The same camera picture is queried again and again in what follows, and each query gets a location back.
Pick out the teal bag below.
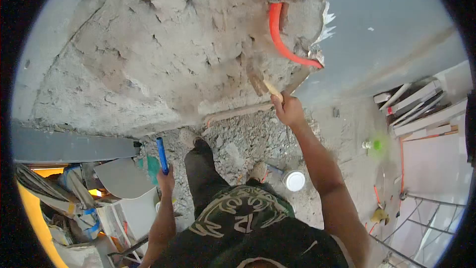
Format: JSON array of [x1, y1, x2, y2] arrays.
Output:
[[138, 155, 161, 185]]

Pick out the grey beam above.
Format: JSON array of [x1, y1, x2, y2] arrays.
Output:
[[11, 121, 143, 164]]

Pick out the person's left hand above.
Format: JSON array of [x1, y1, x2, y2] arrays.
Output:
[[156, 166, 176, 196]]

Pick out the pile of concrete rubble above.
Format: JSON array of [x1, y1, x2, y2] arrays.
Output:
[[139, 109, 325, 228]]

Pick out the pale pipe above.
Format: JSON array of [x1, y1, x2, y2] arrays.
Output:
[[204, 103, 274, 124]]

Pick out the person's right fingers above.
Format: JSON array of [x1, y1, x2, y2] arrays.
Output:
[[270, 91, 294, 117]]

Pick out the person's legs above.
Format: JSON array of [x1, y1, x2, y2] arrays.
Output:
[[178, 128, 276, 217]]

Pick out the person's body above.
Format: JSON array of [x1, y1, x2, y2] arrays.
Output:
[[138, 184, 372, 268]]

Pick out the person's left fingers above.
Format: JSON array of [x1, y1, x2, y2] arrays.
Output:
[[156, 166, 175, 180]]

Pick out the green and white small object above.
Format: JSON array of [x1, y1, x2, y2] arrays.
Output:
[[362, 137, 386, 155]]

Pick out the white bucket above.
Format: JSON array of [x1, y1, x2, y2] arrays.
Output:
[[283, 170, 306, 193]]

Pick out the blue handled tool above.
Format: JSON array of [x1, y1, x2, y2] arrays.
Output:
[[156, 136, 170, 176]]

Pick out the thin orange cable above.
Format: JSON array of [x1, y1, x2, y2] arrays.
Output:
[[399, 137, 407, 200]]

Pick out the yellow glove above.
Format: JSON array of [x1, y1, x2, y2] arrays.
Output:
[[370, 208, 390, 226]]

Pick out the wooden handled hammer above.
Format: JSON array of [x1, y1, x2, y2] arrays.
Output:
[[245, 63, 285, 103]]

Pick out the pile of taped bundles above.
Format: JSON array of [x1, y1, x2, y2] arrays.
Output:
[[16, 163, 103, 247]]

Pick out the stack of white boards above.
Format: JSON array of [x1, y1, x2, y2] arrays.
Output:
[[373, 77, 468, 138]]

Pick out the metal frame rack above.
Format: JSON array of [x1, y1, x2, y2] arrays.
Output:
[[368, 191, 468, 268]]

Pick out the person's right hand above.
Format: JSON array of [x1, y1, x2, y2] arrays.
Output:
[[270, 91, 306, 127]]

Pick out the orange conduit pipe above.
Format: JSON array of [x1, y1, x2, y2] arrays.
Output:
[[268, 2, 324, 70]]

